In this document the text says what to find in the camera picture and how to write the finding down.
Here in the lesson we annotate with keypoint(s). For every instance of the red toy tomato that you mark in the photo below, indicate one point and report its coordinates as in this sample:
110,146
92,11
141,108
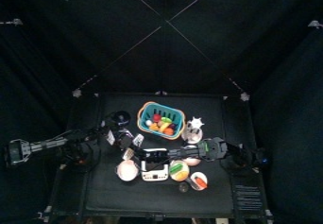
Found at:
157,117

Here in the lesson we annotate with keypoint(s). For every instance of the white toy egg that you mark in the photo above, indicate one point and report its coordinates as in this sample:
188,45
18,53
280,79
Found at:
149,123

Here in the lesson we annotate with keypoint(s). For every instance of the black round pot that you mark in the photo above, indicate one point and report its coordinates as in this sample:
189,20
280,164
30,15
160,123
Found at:
122,117

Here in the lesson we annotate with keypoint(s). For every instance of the teal basket orange rim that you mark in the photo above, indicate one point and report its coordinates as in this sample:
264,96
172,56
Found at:
148,110

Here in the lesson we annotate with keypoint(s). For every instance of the plate with green yellow food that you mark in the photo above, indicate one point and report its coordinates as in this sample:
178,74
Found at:
180,170

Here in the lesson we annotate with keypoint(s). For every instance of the white toy knife block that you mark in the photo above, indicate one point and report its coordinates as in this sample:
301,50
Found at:
156,175

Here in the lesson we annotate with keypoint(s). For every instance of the orange toy carrot piece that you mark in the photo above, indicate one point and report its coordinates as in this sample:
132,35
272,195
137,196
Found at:
154,127

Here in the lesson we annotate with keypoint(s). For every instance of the white round bowl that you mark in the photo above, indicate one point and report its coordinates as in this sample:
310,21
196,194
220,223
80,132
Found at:
128,170

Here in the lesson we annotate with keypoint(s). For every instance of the purple toy eggplant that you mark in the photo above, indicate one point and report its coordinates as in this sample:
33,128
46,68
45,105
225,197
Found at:
173,126

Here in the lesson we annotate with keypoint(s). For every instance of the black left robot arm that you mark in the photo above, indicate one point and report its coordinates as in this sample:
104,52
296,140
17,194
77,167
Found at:
46,145

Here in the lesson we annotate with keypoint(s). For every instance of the orange toy fruit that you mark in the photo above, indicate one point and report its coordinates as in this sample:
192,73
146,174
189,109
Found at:
169,131

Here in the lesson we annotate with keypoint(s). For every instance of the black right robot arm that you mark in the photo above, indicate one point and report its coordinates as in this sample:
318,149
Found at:
214,149

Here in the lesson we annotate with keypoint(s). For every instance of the plate with red food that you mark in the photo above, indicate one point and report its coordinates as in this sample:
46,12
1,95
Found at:
200,181

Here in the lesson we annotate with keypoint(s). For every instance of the green toy pepper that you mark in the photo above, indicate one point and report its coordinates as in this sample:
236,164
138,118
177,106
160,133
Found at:
168,120

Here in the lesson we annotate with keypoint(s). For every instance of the yellow toy banana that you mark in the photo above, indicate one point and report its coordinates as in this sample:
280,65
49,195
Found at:
165,127

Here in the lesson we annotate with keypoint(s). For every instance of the grey frame corner bracket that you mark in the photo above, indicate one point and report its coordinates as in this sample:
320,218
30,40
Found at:
316,24
245,96
17,22
77,93
161,93

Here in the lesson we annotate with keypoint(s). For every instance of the white text label sticker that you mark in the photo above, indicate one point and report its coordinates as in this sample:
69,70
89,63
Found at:
249,198

